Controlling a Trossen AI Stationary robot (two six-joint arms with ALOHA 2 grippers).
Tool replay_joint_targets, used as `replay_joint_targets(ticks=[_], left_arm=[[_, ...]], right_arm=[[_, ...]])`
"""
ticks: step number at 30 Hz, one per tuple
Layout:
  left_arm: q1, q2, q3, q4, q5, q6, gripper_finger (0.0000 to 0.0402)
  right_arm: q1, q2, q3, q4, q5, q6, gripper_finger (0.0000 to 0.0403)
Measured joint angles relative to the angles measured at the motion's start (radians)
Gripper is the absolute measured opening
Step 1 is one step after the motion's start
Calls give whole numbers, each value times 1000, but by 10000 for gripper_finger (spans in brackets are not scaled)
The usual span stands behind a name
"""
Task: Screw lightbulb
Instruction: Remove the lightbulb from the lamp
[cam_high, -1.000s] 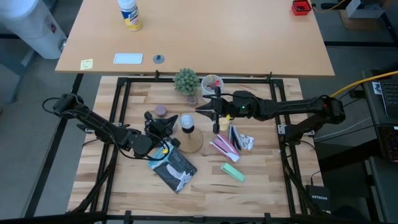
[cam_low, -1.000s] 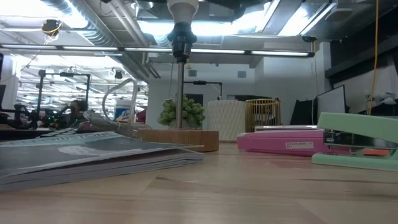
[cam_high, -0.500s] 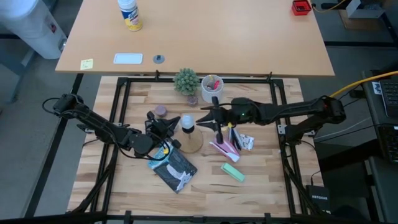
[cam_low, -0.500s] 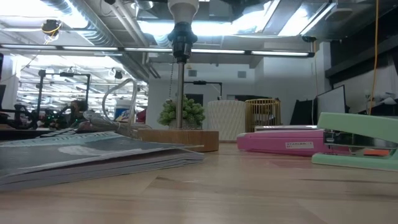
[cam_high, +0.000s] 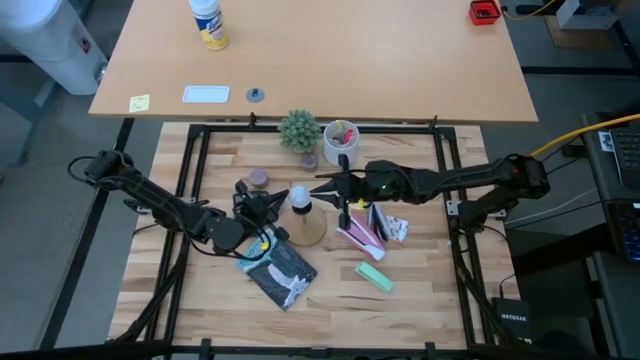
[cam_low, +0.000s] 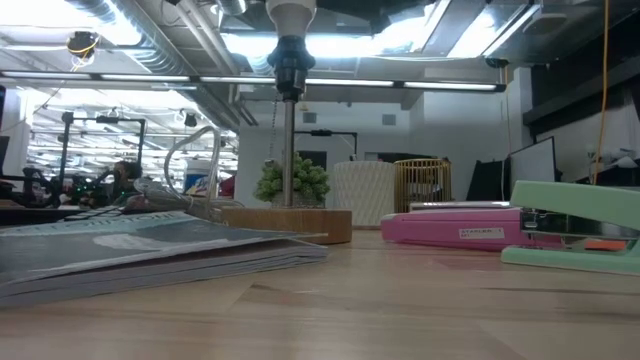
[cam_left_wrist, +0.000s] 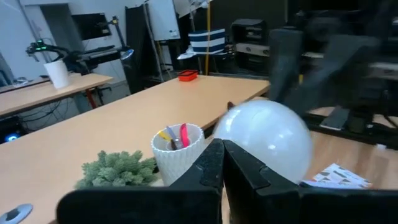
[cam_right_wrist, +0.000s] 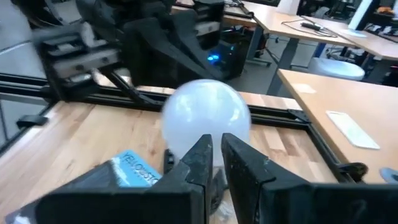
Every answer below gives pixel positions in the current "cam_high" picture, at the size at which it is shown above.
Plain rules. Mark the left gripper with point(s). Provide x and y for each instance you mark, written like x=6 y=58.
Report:
x=250 y=215

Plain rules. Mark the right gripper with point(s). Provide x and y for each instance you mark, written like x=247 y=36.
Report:
x=344 y=220

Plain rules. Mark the wooden base table lamp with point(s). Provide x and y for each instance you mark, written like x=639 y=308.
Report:
x=307 y=230

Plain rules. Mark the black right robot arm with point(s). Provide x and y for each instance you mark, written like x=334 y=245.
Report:
x=450 y=177

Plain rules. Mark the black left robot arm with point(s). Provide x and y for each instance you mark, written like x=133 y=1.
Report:
x=150 y=197

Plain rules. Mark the small purple round tin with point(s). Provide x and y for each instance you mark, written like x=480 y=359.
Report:
x=258 y=178
x=309 y=162

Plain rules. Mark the white textured cup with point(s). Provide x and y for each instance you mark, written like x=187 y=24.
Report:
x=334 y=150

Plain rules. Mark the pink stapler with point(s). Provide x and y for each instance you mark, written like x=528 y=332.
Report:
x=362 y=237

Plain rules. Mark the black marker pen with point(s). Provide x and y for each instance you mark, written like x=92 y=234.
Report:
x=382 y=227

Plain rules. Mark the green succulent in pot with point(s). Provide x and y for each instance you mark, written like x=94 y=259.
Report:
x=300 y=131

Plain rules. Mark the dark wolf cover book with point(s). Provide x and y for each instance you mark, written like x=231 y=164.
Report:
x=277 y=272

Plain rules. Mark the white printed staple box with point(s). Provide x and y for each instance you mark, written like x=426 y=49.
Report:
x=397 y=228

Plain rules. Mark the mint green stapler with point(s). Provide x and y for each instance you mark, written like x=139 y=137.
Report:
x=375 y=277

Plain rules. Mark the grey desk grommet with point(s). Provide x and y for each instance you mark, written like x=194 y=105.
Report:
x=255 y=95

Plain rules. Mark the white rectangular plate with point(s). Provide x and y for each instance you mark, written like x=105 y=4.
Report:
x=206 y=94

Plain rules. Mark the beige wooden desk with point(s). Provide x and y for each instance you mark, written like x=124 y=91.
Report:
x=325 y=60

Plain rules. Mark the yellow sticky note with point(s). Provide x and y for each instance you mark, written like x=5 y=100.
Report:
x=139 y=103

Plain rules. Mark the disinfectant wipes can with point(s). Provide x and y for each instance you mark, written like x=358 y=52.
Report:
x=210 y=25

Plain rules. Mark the red plastic box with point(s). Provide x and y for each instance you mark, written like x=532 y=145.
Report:
x=484 y=11

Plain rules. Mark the white printed card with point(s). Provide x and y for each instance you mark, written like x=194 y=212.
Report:
x=606 y=141

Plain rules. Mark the brown cardboard sheet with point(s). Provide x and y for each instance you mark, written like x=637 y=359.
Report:
x=565 y=37

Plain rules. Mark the dark side desk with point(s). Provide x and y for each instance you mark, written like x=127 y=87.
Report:
x=610 y=300

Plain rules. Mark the purple backlit keyboard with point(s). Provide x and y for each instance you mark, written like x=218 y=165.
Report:
x=627 y=230

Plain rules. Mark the black keyboard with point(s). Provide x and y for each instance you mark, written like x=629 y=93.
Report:
x=627 y=155

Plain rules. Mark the grey box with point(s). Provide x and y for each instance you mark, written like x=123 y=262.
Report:
x=585 y=15

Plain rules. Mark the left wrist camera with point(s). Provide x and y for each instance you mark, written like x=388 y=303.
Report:
x=252 y=207

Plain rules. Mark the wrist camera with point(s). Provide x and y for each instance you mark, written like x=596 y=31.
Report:
x=252 y=207
x=361 y=184

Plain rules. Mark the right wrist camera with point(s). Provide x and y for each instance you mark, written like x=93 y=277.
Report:
x=361 y=184

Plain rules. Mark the black Netgear network switch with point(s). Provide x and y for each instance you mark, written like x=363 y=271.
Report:
x=512 y=317

